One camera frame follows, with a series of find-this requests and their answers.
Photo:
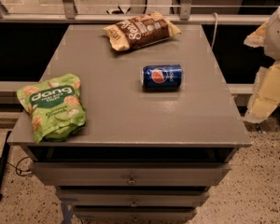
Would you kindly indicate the brown cream snack bag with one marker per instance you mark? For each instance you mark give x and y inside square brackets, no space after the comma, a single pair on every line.
[140,31]

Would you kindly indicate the grey drawer cabinet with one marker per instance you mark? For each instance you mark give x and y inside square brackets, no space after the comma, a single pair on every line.
[198,123]

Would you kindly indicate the grey drawer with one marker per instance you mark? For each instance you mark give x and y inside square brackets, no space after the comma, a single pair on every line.
[130,174]
[133,197]
[134,214]

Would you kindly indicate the middle grey drawer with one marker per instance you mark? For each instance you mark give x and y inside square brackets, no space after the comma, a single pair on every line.
[133,197]

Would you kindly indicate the blue pepsi can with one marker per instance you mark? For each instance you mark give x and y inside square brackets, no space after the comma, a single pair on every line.
[161,77]

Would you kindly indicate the top grey drawer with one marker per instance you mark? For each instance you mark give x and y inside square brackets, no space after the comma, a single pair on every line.
[130,174]

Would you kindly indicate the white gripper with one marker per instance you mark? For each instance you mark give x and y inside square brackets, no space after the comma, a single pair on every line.
[278,34]

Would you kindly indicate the bottom grey drawer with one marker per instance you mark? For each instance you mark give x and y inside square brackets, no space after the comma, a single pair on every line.
[134,214]

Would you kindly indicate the green dang chips bag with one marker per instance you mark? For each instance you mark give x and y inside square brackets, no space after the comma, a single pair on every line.
[55,107]

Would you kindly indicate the grey metal railing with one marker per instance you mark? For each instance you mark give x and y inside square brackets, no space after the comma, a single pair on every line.
[108,11]

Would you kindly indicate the black floor stand leg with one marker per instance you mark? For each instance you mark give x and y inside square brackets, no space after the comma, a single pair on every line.
[3,161]

